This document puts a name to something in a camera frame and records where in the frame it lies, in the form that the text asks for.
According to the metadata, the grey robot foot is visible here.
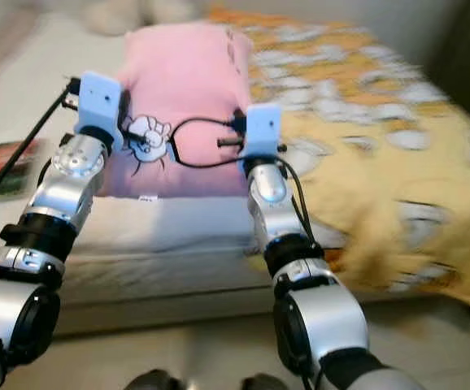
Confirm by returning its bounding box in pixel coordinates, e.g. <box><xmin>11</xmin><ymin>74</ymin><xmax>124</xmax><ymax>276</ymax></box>
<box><xmin>128</xmin><ymin>370</ymin><xmax>179</xmax><ymax>390</ymax></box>
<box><xmin>239</xmin><ymin>372</ymin><xmax>293</xmax><ymax>390</ymax></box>

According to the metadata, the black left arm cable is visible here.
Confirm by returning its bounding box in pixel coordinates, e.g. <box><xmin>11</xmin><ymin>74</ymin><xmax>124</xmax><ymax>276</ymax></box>
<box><xmin>0</xmin><ymin>78</ymin><xmax>81</xmax><ymax>224</ymax></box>

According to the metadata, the yellow cartoon print blanket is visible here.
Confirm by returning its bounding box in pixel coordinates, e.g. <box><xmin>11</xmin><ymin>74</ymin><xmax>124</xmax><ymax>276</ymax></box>
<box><xmin>207</xmin><ymin>6</ymin><xmax>470</xmax><ymax>308</ymax></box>

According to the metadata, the pink pillow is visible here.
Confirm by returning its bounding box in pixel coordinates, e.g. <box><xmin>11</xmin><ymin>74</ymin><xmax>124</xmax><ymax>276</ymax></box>
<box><xmin>103</xmin><ymin>23</ymin><xmax>257</xmax><ymax>201</ymax></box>

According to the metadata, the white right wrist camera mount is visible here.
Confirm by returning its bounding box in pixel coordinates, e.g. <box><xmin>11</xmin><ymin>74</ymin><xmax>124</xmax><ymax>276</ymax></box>
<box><xmin>242</xmin><ymin>102</ymin><xmax>284</xmax><ymax>160</ymax></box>

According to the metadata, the white quilted mattress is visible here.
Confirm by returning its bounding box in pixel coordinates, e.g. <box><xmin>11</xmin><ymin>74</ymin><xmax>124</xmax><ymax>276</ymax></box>
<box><xmin>0</xmin><ymin>12</ymin><xmax>268</xmax><ymax>281</ymax></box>

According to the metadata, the grey robot right foot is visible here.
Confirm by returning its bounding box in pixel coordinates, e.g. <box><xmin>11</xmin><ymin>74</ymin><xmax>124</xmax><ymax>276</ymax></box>
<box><xmin>239</xmin><ymin>372</ymin><xmax>293</xmax><ymax>390</ymax></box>

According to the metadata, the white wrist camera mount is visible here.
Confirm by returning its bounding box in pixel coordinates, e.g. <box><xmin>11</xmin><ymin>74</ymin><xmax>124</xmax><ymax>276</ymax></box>
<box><xmin>242</xmin><ymin>102</ymin><xmax>284</xmax><ymax>160</ymax></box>
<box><xmin>75</xmin><ymin>71</ymin><xmax>127</xmax><ymax>154</ymax></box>

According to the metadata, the black nightstand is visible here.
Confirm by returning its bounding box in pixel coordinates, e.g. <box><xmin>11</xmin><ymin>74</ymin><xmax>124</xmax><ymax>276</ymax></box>
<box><xmin>426</xmin><ymin>0</ymin><xmax>470</xmax><ymax>135</ymax></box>

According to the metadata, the grey robot left foot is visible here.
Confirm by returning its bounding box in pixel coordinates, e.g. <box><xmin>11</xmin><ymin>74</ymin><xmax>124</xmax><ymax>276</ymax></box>
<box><xmin>128</xmin><ymin>370</ymin><xmax>179</xmax><ymax>390</ymax></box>

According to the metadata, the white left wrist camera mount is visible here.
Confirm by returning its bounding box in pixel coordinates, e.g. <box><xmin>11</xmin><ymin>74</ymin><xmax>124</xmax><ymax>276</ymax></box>
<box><xmin>75</xmin><ymin>71</ymin><xmax>127</xmax><ymax>154</ymax></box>

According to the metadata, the beige plush toy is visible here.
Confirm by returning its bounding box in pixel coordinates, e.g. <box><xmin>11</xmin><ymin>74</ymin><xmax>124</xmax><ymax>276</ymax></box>
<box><xmin>87</xmin><ymin>0</ymin><xmax>197</xmax><ymax>37</ymax></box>

